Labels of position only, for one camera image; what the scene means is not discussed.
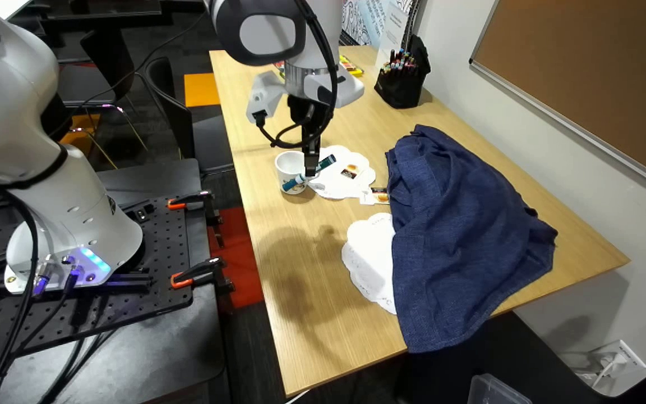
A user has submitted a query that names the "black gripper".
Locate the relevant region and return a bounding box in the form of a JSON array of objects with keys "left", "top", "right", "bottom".
[{"left": 285, "top": 92, "right": 336, "bottom": 180}]

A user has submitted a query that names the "teal marker pen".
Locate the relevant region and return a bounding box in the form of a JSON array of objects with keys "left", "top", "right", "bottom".
[{"left": 308, "top": 152, "right": 339, "bottom": 180}]

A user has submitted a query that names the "white printed ceramic cup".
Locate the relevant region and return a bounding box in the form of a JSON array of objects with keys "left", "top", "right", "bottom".
[{"left": 272, "top": 151, "right": 312, "bottom": 199}]

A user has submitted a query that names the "white plate with food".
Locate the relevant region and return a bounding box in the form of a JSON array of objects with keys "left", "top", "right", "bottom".
[{"left": 305, "top": 144, "right": 379, "bottom": 203}]

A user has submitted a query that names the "small orange white item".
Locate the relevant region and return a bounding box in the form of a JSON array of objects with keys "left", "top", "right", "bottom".
[{"left": 359, "top": 186, "right": 393, "bottom": 206}]

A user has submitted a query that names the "yellow crayon box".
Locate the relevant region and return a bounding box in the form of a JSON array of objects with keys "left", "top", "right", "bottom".
[{"left": 336, "top": 52, "right": 364, "bottom": 77}]

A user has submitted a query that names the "black pen holder bag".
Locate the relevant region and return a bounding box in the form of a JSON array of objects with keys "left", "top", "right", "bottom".
[{"left": 372, "top": 34, "right": 434, "bottom": 111}]

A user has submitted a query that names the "white paper doily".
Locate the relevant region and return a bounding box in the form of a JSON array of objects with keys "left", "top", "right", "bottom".
[{"left": 339, "top": 210, "right": 399, "bottom": 316}]

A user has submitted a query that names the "bundle of coloured markers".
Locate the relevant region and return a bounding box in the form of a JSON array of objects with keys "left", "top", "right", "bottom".
[{"left": 381, "top": 47, "right": 419, "bottom": 74}]

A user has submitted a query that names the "orange flat panel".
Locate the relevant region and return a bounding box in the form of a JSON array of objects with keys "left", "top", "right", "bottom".
[{"left": 183, "top": 69, "right": 223, "bottom": 111}]

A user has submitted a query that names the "orange black clamp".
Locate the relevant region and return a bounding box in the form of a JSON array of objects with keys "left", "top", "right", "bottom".
[
  {"left": 164, "top": 189, "right": 213, "bottom": 213},
  {"left": 169, "top": 256, "right": 225, "bottom": 292}
]

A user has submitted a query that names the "dark blue cloth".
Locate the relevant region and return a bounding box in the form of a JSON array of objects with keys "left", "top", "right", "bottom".
[{"left": 383, "top": 124, "right": 561, "bottom": 354}]

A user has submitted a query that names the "grey robot cart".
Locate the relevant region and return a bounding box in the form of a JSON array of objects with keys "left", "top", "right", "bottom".
[{"left": 0, "top": 155, "right": 229, "bottom": 404}]

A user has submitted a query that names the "brown cork board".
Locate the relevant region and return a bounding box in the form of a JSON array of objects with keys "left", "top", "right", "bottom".
[{"left": 468, "top": 0, "right": 646, "bottom": 210}]

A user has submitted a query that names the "clear plastic bin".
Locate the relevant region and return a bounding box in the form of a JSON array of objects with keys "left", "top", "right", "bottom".
[{"left": 465, "top": 371, "right": 535, "bottom": 404}]

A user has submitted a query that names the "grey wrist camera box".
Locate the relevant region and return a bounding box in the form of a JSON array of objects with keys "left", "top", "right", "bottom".
[{"left": 245, "top": 69, "right": 290, "bottom": 129}]

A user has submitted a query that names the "white printed wall poster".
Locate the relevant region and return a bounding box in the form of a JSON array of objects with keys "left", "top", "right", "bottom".
[{"left": 342, "top": 0, "right": 417, "bottom": 52}]

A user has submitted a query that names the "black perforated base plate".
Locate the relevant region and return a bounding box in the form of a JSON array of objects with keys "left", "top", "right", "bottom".
[{"left": 0, "top": 195, "right": 195, "bottom": 372}]

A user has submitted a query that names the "black base cable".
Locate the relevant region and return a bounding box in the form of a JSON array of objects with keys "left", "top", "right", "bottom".
[{"left": 0, "top": 199, "right": 44, "bottom": 404}]

